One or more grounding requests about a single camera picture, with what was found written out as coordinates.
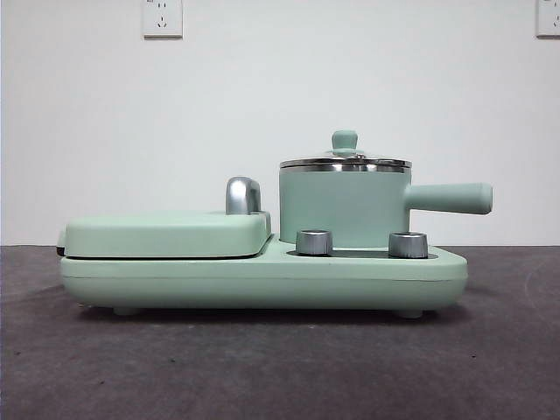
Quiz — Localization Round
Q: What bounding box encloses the glass lid with green knob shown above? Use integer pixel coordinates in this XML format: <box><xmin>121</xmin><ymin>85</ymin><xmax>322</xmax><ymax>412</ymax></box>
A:
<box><xmin>279</xmin><ymin>129</ymin><xmax>412</xmax><ymax>171</ymax></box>

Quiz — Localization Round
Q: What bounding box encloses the mint green steamer pot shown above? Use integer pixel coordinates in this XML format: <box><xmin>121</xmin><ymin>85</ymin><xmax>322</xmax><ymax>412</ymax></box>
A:
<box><xmin>278</xmin><ymin>159</ymin><xmax>494</xmax><ymax>249</ymax></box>

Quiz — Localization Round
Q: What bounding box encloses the silver control knob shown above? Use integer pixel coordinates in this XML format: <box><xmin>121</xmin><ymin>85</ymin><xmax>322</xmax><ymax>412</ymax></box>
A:
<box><xmin>388</xmin><ymin>231</ymin><xmax>429</xmax><ymax>259</ymax></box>
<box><xmin>296</xmin><ymin>227</ymin><xmax>334</xmax><ymax>256</ymax></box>

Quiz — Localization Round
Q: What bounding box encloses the mint green breakfast machine base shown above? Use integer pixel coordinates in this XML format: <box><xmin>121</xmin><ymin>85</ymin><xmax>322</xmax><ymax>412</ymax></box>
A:
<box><xmin>60</xmin><ymin>233</ymin><xmax>469</xmax><ymax>317</ymax></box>

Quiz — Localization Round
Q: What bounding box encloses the silver griddle lid handle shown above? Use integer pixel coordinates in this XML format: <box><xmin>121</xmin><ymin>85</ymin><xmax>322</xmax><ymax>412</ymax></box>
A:
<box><xmin>225</xmin><ymin>176</ymin><xmax>264</xmax><ymax>216</ymax></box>

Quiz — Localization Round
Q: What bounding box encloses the white wall socket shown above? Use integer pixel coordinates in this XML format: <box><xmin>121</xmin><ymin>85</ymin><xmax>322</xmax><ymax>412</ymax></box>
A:
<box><xmin>535</xmin><ymin>0</ymin><xmax>560</xmax><ymax>39</ymax></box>
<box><xmin>143</xmin><ymin>0</ymin><xmax>184</xmax><ymax>39</ymax></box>

